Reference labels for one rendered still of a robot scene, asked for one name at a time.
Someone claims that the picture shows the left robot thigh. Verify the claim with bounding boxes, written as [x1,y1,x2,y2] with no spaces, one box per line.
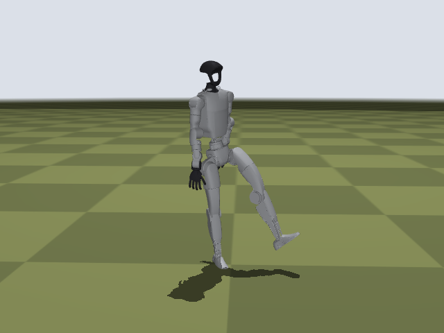
[229,147,265,205]

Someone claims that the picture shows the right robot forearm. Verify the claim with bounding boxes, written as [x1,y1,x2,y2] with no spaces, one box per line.
[189,129,203,168]

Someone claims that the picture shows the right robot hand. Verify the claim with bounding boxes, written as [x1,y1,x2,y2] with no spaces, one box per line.
[189,161,206,190]

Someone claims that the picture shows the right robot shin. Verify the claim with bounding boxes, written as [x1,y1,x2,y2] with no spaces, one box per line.
[206,208,222,258]

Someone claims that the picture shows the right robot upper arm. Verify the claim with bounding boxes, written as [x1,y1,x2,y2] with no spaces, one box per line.
[189,95,205,139]

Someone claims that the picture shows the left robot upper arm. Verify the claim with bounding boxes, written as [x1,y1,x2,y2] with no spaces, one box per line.
[226,90,234,129]

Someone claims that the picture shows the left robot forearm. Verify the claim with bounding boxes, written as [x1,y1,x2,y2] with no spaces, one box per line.
[222,126,233,146]

